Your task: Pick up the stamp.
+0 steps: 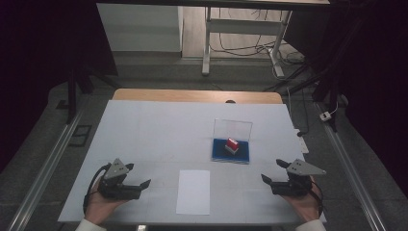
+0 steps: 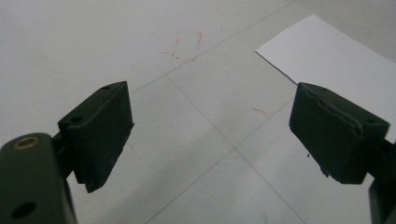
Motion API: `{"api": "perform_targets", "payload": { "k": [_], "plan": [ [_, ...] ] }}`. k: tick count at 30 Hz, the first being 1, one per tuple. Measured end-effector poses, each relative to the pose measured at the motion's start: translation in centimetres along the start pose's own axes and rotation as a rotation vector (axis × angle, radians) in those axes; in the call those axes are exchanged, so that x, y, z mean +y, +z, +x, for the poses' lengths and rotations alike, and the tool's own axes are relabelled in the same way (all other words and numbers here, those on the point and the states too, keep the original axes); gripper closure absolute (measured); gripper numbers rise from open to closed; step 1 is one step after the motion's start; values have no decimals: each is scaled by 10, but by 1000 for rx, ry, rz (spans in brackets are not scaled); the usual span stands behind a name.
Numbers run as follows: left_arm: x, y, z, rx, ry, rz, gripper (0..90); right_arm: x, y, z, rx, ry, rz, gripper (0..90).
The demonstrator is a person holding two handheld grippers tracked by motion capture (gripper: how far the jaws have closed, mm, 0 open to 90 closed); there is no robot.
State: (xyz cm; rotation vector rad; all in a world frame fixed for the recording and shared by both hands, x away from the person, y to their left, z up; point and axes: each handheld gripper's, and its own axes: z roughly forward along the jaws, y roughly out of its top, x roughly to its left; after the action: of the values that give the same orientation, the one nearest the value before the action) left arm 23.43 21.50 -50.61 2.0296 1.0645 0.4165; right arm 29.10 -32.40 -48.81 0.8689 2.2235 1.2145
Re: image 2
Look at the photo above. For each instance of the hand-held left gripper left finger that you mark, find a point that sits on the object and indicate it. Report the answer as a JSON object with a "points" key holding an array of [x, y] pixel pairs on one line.
{"points": [[96, 137]]}

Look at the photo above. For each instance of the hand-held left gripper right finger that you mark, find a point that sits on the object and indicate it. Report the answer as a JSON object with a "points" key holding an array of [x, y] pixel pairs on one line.
{"points": [[330, 137]]}

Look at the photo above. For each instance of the white paper sheet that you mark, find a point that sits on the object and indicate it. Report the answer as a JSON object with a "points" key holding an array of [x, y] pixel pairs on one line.
{"points": [[336, 53]]}

